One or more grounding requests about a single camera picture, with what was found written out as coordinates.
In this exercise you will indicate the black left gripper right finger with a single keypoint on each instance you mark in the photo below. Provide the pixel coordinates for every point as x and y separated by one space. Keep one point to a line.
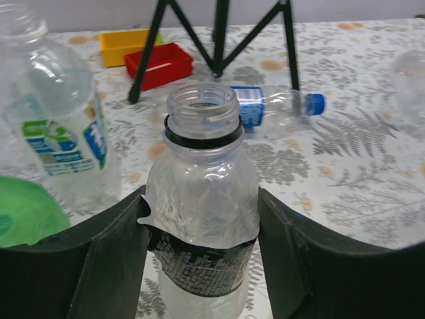
314 272

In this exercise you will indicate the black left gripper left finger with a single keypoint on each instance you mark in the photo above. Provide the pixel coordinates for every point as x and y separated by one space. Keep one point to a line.
91 270

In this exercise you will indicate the green plastic bottle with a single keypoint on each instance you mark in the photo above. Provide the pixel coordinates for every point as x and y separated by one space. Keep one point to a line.
28 213

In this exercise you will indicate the clear bottle black label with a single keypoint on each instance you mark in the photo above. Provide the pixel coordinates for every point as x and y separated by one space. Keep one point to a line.
202 191

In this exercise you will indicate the clear bottle lemon label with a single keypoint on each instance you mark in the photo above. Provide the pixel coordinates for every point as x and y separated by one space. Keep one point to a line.
51 101

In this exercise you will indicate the clear bottle blue label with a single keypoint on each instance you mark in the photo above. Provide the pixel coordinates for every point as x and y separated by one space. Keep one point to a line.
273 106

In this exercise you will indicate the small clear bottle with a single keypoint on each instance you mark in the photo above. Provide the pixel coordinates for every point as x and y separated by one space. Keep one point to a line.
407 73

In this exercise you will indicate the floral patterned table mat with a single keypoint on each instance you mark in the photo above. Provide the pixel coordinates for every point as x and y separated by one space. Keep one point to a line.
359 170

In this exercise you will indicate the red plastic box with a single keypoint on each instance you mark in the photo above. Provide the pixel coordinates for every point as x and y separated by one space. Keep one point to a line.
168 63

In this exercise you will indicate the yellow plastic box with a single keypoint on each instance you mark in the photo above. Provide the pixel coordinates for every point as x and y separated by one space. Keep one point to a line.
114 46

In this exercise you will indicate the black perforated music stand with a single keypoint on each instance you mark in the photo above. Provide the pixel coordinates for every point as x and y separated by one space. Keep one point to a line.
218 62

